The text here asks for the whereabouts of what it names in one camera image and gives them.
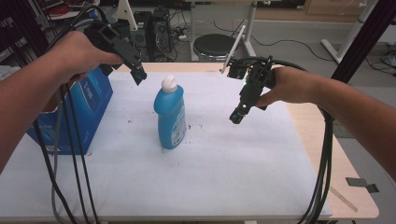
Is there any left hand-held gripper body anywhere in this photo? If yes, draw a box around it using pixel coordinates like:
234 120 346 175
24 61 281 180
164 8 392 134
83 19 146 77

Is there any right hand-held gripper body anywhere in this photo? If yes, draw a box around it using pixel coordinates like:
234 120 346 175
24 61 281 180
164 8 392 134
226 55 276 117

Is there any person's left hand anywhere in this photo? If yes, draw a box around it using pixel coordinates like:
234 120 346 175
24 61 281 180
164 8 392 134
46 30 125 86

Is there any person's right hand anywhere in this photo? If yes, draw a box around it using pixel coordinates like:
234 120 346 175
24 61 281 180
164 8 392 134
254 65 321 108

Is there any black speaker box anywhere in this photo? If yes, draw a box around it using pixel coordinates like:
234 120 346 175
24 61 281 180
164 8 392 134
130 10 153 49

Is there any white slanted rod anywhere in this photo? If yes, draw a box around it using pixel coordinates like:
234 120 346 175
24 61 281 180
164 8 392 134
219 24 247 75

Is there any black computer tower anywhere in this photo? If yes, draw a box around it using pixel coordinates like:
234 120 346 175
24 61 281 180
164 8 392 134
146 7 173 62

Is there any blue bottle with white cap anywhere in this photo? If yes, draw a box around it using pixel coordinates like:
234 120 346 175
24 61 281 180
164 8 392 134
152 74 188 150

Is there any black round stool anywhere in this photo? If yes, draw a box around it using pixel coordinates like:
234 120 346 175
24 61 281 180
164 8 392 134
192 33 240 63

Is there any blue cardboard box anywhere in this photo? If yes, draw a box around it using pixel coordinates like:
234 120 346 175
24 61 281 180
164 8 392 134
25 65 114 157

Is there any white table cloth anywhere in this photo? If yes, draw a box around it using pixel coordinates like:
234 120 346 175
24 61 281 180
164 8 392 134
0 70 333 221

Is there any white stand leg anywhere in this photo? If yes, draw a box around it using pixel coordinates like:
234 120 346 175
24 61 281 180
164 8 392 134
320 0 381 65

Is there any wooden strip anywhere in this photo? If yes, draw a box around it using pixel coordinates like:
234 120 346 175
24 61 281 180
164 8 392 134
328 185 360 215

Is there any grey tape piece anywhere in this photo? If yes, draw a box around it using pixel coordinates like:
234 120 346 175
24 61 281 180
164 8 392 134
345 176 381 194

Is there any black floor cable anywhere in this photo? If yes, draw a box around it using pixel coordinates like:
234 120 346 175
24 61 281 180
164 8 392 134
212 19 337 63

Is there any white desk frame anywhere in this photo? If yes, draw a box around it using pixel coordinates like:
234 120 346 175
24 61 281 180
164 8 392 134
185 0 275 63

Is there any black cable bundle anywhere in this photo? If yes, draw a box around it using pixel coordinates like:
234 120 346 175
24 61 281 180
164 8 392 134
233 55 336 224

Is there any thin black cable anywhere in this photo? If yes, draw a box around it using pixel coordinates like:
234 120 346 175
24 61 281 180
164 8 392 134
61 83 92 224
64 83 101 224

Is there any grey cable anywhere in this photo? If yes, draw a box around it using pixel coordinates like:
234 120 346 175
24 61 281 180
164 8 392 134
49 87 67 224

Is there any black metal post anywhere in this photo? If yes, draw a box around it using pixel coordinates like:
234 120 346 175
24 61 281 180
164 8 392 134
330 0 396 84

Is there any thick black cable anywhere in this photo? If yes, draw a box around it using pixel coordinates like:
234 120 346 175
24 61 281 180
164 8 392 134
32 4 108 224

